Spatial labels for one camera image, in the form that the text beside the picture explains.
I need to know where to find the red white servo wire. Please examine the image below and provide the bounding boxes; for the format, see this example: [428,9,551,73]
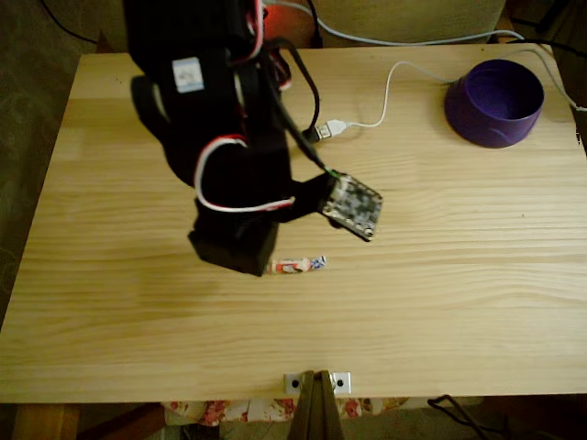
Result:
[194,133,296,215]

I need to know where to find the small metal corner bracket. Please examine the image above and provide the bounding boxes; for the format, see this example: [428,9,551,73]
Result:
[282,371,307,396]
[328,370,353,396]

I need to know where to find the floral patterned cloth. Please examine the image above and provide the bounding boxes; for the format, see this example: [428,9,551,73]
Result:
[161,396,410,428]

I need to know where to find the thin black cable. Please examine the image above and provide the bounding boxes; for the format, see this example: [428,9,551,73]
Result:
[504,37,587,61]

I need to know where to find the white USB cable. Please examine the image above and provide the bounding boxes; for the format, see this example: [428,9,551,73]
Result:
[326,48,587,138]

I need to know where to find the black USB cable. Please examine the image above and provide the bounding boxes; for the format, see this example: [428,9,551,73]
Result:
[268,36,332,144]

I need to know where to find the grey cable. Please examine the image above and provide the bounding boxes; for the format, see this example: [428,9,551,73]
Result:
[270,0,526,48]

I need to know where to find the beige cushion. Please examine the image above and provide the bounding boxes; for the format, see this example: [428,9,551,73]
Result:
[310,0,508,45]

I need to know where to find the bare camera circuit board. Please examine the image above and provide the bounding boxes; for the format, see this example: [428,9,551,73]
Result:
[321,173,384,243]

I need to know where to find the black cable loop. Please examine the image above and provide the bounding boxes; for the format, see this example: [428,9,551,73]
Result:
[426,392,510,440]

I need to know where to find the White Rabbit candy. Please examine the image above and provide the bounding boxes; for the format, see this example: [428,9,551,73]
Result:
[269,255,328,277]

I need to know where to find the purple plastic bowl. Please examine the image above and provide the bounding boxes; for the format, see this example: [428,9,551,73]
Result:
[443,58,546,149]

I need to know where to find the wooden table leg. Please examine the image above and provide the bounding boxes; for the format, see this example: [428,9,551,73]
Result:
[12,402,82,440]

